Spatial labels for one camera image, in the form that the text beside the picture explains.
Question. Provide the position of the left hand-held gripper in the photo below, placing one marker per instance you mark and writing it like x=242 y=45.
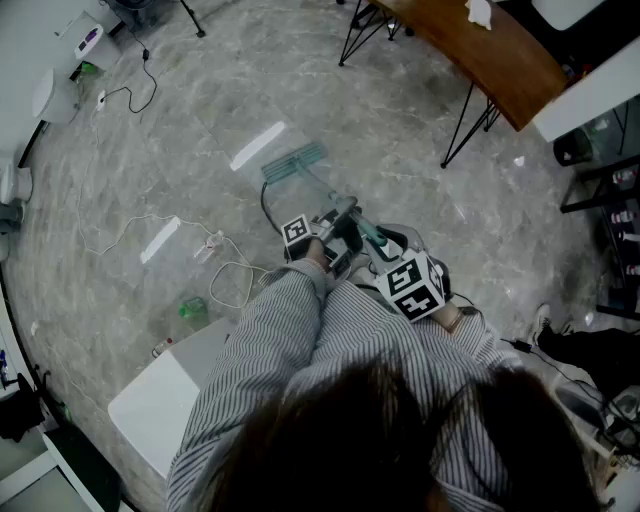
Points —
x=340 y=245

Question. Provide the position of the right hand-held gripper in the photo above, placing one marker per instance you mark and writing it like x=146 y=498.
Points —
x=410 y=285

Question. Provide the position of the teal mop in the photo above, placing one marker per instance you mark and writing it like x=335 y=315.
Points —
x=295 y=162

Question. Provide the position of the person's right forearm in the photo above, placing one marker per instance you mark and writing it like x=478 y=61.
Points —
x=465 y=330

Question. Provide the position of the person's left forearm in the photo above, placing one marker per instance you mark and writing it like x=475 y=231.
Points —
x=290 y=300

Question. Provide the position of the grey marble floor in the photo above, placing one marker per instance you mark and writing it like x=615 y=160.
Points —
x=380 y=140

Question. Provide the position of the person's striped shirt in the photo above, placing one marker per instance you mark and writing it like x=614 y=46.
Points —
x=360 y=345

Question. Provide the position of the clear plastic bottle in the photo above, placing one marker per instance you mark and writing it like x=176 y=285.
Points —
x=209 y=246

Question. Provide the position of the green plastic bottle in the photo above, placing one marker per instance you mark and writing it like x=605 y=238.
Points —
x=193 y=308

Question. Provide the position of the black waste bin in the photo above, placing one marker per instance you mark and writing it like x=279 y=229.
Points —
x=572 y=147

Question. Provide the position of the red capped bottle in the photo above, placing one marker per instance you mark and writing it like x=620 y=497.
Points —
x=161 y=347

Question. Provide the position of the wooden table black legs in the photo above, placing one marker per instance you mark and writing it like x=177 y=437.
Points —
x=500 y=60

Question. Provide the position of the black metal shelf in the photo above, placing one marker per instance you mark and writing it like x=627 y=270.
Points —
x=622 y=235

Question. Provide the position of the black tripod leg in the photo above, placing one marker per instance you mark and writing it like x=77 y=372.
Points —
x=192 y=17

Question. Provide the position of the white crumpled cloth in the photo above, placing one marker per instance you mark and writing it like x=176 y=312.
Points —
x=479 y=12

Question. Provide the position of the white power strip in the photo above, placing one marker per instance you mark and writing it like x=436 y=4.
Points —
x=101 y=99

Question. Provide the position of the white counter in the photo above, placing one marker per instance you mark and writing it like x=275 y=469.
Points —
x=590 y=95

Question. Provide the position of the white cabinet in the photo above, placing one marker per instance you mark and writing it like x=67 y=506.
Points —
x=155 y=410

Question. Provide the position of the green bag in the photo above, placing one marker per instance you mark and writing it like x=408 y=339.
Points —
x=89 y=67

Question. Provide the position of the white bin purple lid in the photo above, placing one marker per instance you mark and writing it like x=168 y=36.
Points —
x=92 y=42

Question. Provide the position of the white cylindrical bin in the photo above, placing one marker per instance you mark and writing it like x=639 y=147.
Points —
x=52 y=97

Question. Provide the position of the white toilet with tank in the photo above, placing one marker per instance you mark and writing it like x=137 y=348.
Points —
x=12 y=182

